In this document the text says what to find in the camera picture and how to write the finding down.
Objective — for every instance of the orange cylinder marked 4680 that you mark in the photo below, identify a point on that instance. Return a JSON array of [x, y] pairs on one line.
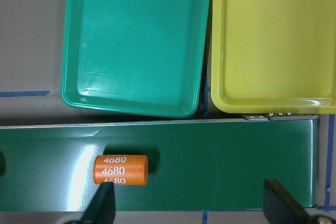
[[121, 169]]

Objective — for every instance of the green plastic tray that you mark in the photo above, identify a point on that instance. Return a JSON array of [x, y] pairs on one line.
[[140, 57]]

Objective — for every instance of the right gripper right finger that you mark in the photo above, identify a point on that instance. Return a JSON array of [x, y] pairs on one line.
[[281, 207]]

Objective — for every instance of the yellow plastic tray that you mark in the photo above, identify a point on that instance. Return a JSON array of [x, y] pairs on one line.
[[273, 56]]

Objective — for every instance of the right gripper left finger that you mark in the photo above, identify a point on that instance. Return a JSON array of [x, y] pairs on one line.
[[101, 208]]

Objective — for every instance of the green conveyor belt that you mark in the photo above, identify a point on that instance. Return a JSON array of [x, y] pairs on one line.
[[218, 164]]

